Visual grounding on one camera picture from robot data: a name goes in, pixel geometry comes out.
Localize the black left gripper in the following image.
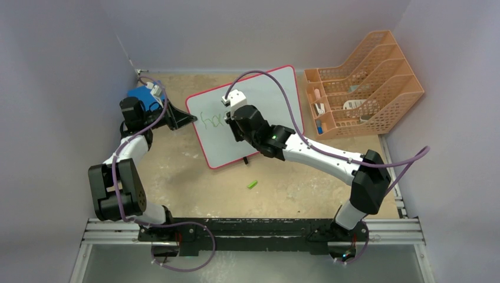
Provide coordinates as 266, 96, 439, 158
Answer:
142, 99, 196, 131

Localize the pink framed whiteboard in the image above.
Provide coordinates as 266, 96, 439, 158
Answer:
185, 65, 304, 169

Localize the green marker cap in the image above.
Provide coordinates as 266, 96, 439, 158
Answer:
247, 180, 258, 189

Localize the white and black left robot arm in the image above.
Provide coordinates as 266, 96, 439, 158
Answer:
88, 97, 197, 241

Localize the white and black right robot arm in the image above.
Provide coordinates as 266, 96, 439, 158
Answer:
225, 105, 392, 240

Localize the blue box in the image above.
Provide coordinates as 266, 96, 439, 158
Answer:
127, 85, 160, 110

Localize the blue item in organizer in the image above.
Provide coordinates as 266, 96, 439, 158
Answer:
315, 120, 324, 134

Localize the white stapler in organizer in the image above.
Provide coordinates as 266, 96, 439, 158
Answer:
314, 103, 325, 117

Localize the white remote in organizer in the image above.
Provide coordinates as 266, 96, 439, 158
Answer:
343, 99, 366, 110

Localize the orange plastic desk organizer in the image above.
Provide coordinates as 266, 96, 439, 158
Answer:
304, 30, 425, 140

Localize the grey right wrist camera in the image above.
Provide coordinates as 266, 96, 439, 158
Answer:
222, 89, 247, 118

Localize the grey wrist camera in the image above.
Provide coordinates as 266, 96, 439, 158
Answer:
145, 81, 163, 108
222, 89, 247, 118

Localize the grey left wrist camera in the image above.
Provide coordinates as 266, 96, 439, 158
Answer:
145, 81, 163, 108

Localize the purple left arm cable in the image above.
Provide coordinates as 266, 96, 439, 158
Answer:
111, 76, 169, 225

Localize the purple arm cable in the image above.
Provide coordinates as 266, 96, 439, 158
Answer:
224, 70, 431, 219
111, 76, 169, 225

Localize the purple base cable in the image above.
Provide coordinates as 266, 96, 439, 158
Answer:
136, 221, 216, 274

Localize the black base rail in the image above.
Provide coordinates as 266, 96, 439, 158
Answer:
138, 218, 369, 258

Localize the aluminium frame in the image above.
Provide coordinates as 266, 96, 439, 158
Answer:
69, 134, 436, 283

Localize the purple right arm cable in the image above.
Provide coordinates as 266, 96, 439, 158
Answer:
224, 70, 431, 219

